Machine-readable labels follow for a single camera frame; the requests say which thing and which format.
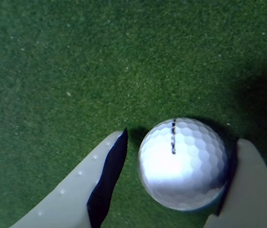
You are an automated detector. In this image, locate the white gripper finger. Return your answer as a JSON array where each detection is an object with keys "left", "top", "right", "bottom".
[
  {"left": 204, "top": 138, "right": 267, "bottom": 228},
  {"left": 9, "top": 127, "right": 129, "bottom": 228}
]

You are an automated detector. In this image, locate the long green putting mat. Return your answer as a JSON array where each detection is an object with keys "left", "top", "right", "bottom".
[{"left": 0, "top": 0, "right": 267, "bottom": 228}]

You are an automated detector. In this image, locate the white golf ball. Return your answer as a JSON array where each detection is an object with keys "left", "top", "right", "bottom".
[{"left": 137, "top": 117, "right": 230, "bottom": 211}]

